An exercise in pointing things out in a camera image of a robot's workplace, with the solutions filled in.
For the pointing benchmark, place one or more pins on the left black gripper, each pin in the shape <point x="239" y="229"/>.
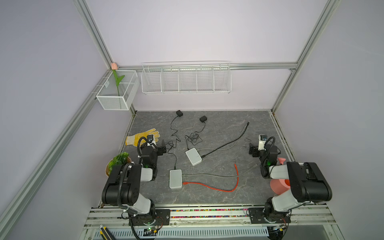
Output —
<point x="160" y="151"/>

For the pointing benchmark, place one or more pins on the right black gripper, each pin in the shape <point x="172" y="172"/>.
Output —
<point x="254" y="150"/>

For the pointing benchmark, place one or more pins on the white network switch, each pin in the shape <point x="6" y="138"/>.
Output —
<point x="176" y="181"/>
<point x="193" y="156"/>

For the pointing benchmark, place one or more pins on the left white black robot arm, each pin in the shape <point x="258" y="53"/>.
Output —
<point x="122" y="188"/>

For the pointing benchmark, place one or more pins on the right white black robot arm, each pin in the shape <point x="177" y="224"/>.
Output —
<point x="307" y="183"/>

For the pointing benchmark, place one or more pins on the yellow work glove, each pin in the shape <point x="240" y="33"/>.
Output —
<point x="134" y="139"/>

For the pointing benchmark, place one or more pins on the green potted plant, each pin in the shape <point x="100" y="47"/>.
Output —
<point x="120" y="159"/>

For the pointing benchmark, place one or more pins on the pink watering can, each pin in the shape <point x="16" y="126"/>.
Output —
<point x="280" y="183"/>

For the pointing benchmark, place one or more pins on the small white mesh basket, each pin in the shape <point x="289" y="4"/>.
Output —
<point x="108" y="95"/>

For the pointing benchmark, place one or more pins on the artificial pink tulip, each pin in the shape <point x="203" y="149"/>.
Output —
<point x="118" y="78"/>

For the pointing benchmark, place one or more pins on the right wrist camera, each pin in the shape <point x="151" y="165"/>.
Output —
<point x="262" y="142"/>

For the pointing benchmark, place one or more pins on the long white wire basket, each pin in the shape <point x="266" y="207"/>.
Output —
<point x="186" y="77"/>

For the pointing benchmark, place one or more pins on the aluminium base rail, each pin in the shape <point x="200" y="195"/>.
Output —
<point x="216" y="222"/>

